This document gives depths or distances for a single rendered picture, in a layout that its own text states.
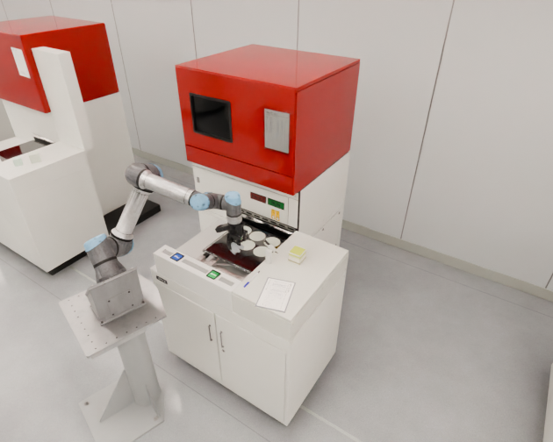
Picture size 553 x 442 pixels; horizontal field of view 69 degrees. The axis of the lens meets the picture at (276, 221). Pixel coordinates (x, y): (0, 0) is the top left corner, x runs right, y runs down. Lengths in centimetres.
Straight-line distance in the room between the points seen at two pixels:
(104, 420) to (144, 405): 24
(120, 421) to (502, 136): 318
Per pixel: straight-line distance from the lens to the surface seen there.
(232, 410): 276
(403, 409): 286
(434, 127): 345
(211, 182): 268
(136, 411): 285
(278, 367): 219
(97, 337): 217
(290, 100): 204
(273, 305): 194
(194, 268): 218
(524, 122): 334
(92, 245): 215
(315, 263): 218
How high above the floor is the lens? 236
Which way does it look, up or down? 34 degrees down
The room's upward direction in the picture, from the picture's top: straight up
